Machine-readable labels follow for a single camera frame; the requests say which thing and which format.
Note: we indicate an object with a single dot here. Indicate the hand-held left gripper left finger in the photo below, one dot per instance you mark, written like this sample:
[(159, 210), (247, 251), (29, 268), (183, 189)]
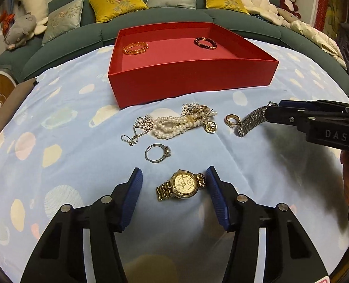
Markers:
[(133, 194)]

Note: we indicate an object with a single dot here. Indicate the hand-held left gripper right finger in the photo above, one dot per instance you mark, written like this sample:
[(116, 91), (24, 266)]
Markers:
[(217, 194)]

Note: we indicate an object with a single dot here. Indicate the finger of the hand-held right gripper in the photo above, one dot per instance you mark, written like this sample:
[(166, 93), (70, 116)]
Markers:
[(283, 116), (298, 103)]

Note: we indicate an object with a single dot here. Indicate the silver metal watch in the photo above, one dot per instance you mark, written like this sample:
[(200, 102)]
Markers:
[(251, 119)]

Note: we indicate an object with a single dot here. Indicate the gold wrist watch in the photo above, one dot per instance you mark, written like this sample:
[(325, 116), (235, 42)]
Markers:
[(183, 184)]

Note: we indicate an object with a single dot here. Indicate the gold hoop earring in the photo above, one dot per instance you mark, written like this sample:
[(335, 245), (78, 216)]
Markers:
[(227, 120)]

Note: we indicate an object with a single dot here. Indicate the gold round pendant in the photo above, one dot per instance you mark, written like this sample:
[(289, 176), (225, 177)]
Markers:
[(211, 127)]

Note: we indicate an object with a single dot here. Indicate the silver flower pendant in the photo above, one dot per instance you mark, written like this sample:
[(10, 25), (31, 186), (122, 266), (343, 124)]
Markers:
[(142, 122)]

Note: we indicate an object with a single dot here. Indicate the flower brooch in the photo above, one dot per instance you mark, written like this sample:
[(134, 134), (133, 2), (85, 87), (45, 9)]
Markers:
[(192, 108)]

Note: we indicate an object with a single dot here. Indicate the red cardboard box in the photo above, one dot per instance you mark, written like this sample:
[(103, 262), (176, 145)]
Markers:
[(192, 76)]

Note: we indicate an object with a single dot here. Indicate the cream quilted blanket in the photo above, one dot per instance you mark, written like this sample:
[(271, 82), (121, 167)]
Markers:
[(319, 38)]

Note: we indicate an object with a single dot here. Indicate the beige plush toy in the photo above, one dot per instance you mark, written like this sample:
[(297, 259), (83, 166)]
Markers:
[(286, 14)]

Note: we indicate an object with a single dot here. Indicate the red hanging decoration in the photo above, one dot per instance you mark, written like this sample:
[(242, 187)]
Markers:
[(322, 11)]

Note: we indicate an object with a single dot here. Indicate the dark blue patterned cushion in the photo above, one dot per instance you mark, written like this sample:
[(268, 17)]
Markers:
[(257, 16)]

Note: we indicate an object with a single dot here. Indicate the red monkey plush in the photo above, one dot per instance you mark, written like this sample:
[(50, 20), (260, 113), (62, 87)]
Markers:
[(288, 1)]

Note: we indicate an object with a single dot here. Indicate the white flower cushion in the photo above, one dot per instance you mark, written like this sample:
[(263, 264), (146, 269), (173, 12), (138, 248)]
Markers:
[(263, 6)]

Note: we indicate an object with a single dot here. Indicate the brown flat pad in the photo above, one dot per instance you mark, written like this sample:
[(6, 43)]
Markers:
[(12, 106)]

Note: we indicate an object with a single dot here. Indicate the green sofa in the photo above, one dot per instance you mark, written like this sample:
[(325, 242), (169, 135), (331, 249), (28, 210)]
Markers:
[(83, 38)]

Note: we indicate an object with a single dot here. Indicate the grey pig plush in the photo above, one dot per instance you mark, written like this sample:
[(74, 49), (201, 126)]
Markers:
[(21, 29)]

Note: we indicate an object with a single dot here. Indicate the red bow curtain tie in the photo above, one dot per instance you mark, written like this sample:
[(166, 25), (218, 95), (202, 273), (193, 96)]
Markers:
[(6, 19)]

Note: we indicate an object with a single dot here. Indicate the long white cow plush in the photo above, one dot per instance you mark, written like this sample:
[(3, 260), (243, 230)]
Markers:
[(32, 3)]

